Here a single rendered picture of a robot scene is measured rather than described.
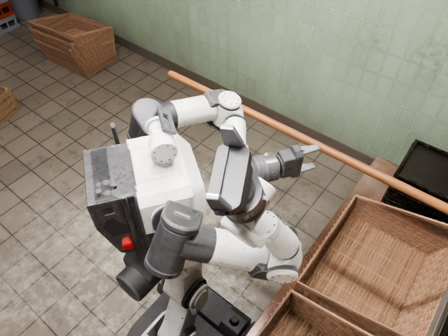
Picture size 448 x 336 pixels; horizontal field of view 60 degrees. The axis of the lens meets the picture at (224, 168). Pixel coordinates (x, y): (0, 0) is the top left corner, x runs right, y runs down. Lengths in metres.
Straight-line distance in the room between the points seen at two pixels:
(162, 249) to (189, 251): 0.06
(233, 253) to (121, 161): 0.38
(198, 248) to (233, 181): 0.34
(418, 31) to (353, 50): 0.40
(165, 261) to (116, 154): 0.34
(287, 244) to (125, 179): 0.44
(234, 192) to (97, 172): 0.54
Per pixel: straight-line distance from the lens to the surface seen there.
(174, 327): 1.89
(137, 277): 1.29
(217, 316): 2.10
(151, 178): 1.01
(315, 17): 2.69
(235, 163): 0.61
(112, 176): 1.04
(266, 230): 0.85
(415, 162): 1.98
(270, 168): 1.15
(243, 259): 0.96
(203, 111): 1.26
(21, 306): 2.59
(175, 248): 0.90
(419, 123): 2.74
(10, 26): 5.15
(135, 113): 1.17
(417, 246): 1.98
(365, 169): 1.35
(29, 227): 2.87
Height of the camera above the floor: 2.15
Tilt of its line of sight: 48 degrees down
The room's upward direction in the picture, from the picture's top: straight up
